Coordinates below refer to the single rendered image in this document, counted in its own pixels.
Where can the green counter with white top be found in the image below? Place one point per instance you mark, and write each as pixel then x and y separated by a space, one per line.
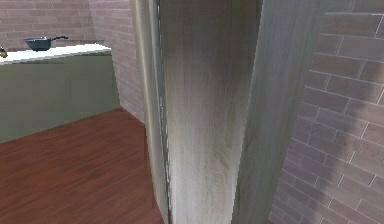
pixel 56 90

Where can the small brown round object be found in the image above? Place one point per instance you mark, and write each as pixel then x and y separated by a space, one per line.
pixel 2 52

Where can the pale wooden room door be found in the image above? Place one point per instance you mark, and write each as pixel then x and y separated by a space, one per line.
pixel 206 116

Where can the dark blue frying pan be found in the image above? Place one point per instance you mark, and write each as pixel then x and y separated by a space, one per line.
pixel 40 43

